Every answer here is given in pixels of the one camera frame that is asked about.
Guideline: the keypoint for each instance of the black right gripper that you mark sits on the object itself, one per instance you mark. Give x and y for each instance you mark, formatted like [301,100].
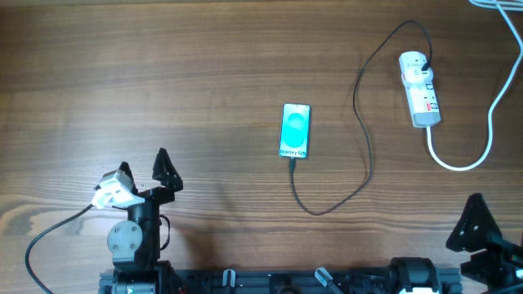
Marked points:
[491,243]

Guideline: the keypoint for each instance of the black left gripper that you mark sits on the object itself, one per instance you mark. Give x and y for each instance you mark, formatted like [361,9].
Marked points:
[151,194]

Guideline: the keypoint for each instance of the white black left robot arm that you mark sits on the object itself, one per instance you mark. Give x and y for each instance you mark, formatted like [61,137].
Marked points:
[135,242]

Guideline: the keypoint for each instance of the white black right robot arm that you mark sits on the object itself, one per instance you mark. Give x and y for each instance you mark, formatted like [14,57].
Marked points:
[419,275]

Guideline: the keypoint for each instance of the white charger plug adapter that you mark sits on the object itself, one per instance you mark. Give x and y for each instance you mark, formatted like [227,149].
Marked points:
[411,70]

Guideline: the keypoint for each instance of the white power strip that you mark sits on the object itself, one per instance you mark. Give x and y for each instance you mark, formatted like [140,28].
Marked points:
[423,105]

